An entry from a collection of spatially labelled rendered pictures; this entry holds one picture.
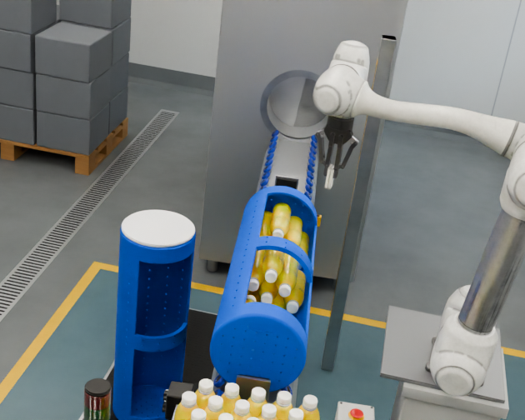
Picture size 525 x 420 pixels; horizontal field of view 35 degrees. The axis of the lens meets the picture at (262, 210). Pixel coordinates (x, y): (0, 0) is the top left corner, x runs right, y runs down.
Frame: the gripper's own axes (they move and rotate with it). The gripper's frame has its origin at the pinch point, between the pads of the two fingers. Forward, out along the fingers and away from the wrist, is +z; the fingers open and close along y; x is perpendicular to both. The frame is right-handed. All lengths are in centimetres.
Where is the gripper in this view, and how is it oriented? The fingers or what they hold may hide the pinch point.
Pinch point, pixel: (330, 177)
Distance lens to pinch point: 251.4
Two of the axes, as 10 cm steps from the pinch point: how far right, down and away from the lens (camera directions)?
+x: 3.1, -4.2, 8.5
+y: 9.4, 2.5, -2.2
